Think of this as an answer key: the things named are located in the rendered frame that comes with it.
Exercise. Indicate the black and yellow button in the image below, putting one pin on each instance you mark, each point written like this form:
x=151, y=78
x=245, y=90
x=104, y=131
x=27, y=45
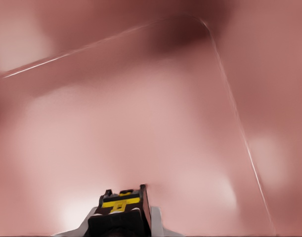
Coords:
x=121, y=217

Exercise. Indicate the pink translucent box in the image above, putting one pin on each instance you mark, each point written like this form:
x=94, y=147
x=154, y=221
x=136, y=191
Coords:
x=145, y=118

